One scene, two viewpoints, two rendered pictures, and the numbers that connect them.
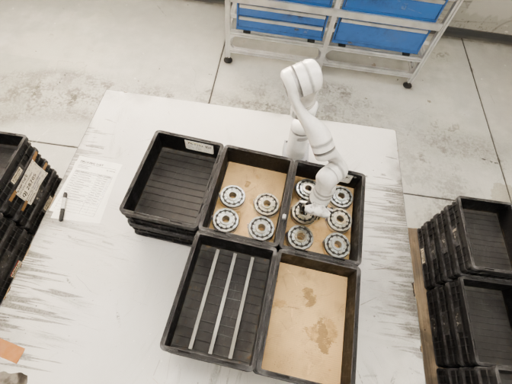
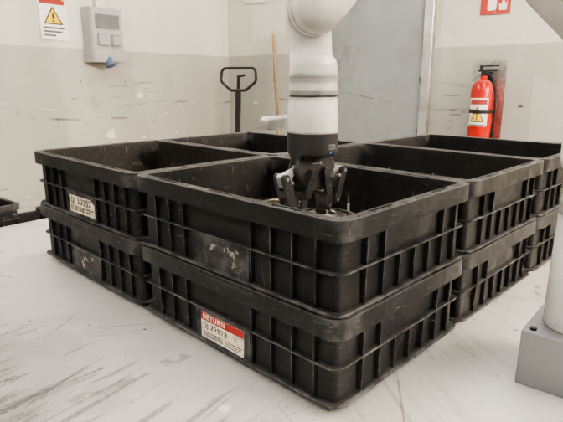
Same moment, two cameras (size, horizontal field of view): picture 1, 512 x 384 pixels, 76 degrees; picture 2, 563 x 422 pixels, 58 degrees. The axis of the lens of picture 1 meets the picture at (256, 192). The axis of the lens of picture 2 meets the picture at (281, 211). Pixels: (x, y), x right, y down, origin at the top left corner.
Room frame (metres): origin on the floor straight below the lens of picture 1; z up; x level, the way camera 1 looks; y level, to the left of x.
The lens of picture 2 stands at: (1.05, -0.85, 1.06)
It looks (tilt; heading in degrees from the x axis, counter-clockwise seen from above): 14 degrees down; 130
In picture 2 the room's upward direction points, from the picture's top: straight up
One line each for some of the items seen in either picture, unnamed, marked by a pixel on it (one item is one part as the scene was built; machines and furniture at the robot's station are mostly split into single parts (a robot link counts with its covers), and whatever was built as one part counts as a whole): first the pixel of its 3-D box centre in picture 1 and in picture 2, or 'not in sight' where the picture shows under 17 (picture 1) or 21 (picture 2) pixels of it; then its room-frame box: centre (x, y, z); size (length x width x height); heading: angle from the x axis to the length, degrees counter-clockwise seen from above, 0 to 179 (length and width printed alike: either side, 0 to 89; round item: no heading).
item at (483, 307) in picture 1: (475, 326); not in sight; (0.38, -1.22, 0.31); 0.40 x 0.30 x 0.34; 0
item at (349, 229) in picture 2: (324, 209); (296, 186); (0.60, -0.27, 0.92); 0.40 x 0.30 x 0.02; 175
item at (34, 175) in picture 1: (31, 181); not in sight; (0.79, 1.23, 0.41); 0.31 x 0.02 x 0.16; 0
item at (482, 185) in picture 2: (249, 193); (405, 163); (0.63, 0.03, 0.92); 0.40 x 0.30 x 0.02; 175
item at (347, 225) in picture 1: (339, 219); not in sight; (0.60, -0.35, 0.86); 0.10 x 0.10 x 0.01
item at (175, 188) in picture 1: (177, 183); (472, 171); (0.65, 0.32, 0.87); 0.40 x 0.30 x 0.11; 175
